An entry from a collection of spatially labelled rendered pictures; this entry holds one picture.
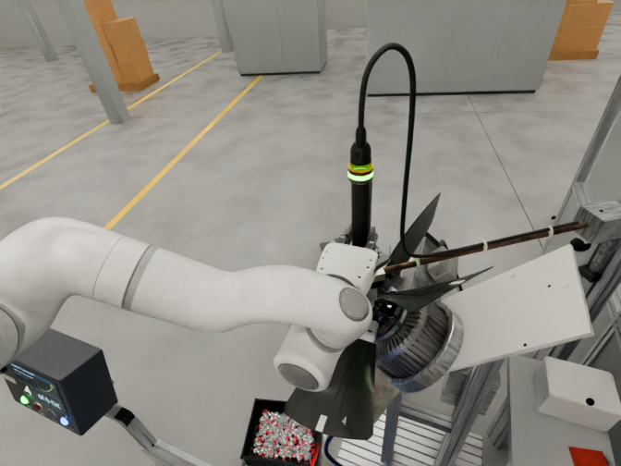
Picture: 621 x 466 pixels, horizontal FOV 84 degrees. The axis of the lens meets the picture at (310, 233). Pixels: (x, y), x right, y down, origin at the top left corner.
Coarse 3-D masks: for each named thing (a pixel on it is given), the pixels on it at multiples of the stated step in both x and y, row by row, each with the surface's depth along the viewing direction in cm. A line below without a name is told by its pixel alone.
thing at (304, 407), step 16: (352, 352) 84; (368, 352) 84; (336, 368) 82; (352, 368) 81; (368, 368) 81; (336, 384) 79; (352, 384) 78; (368, 384) 78; (288, 400) 82; (304, 400) 80; (320, 400) 78; (336, 400) 76; (352, 400) 76; (368, 400) 75; (288, 416) 79; (304, 416) 77; (320, 416) 75; (336, 416) 74; (352, 416) 73; (368, 416) 72; (320, 432) 73; (336, 432) 72; (352, 432) 70; (368, 432) 70
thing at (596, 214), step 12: (588, 204) 85; (600, 204) 84; (612, 204) 84; (576, 216) 87; (588, 216) 83; (600, 216) 81; (612, 216) 81; (588, 228) 84; (600, 228) 81; (612, 228) 82; (588, 240) 85; (600, 240) 84
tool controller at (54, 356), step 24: (48, 336) 90; (24, 360) 82; (48, 360) 82; (72, 360) 82; (96, 360) 85; (48, 384) 79; (72, 384) 80; (96, 384) 86; (48, 408) 86; (72, 408) 81; (96, 408) 87
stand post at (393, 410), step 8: (400, 392) 118; (400, 400) 121; (392, 408) 128; (392, 416) 133; (384, 424) 137; (392, 424) 135; (384, 432) 141; (392, 432) 138; (384, 440) 146; (392, 440) 143; (384, 448) 151; (392, 448) 148; (384, 456) 156
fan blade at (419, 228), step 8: (440, 192) 90; (432, 200) 90; (432, 208) 99; (424, 216) 97; (432, 216) 106; (416, 224) 95; (424, 224) 102; (408, 232) 94; (416, 232) 99; (424, 232) 106; (408, 240) 98; (416, 240) 103; (400, 248) 96; (408, 248) 101; (416, 248) 105; (392, 256) 95; (400, 256) 99; (408, 256) 103
